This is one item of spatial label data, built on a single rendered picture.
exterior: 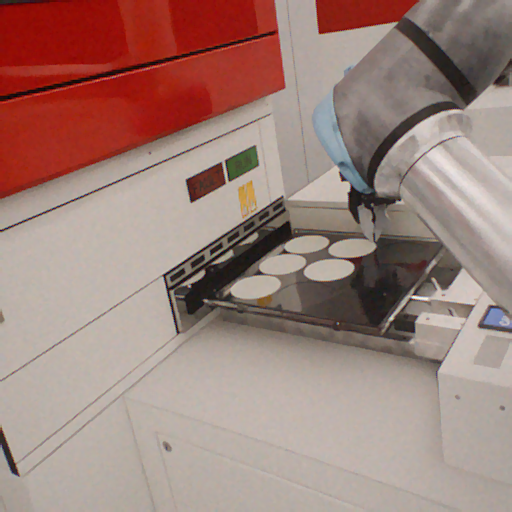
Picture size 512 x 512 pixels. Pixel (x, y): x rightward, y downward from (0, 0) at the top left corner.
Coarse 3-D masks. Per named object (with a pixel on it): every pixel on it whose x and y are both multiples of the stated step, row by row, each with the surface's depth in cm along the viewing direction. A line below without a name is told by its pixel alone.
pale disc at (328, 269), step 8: (312, 264) 119; (320, 264) 118; (328, 264) 117; (336, 264) 117; (344, 264) 116; (352, 264) 115; (304, 272) 116; (312, 272) 115; (320, 272) 115; (328, 272) 114; (336, 272) 113; (344, 272) 113; (320, 280) 111; (328, 280) 111
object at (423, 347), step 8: (464, 272) 109; (456, 280) 107; (464, 280) 106; (472, 280) 106; (456, 288) 104; (464, 288) 104; (472, 288) 103; (480, 288) 103; (416, 344) 91; (424, 344) 90; (432, 344) 90; (440, 344) 89; (448, 344) 89; (416, 352) 92; (424, 352) 91; (432, 352) 90; (440, 352) 89; (440, 360) 90
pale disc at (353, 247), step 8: (344, 240) 128; (352, 240) 127; (360, 240) 126; (368, 240) 125; (336, 248) 124; (344, 248) 123; (352, 248) 123; (360, 248) 122; (368, 248) 121; (344, 256) 120; (352, 256) 119
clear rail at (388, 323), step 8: (440, 256) 112; (432, 264) 109; (424, 272) 107; (416, 280) 104; (424, 280) 105; (416, 288) 102; (408, 296) 100; (400, 304) 97; (392, 312) 95; (392, 320) 94; (384, 328) 92
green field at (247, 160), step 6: (252, 150) 127; (240, 156) 123; (246, 156) 125; (252, 156) 127; (228, 162) 120; (234, 162) 122; (240, 162) 123; (246, 162) 125; (252, 162) 127; (234, 168) 122; (240, 168) 124; (246, 168) 126; (234, 174) 122
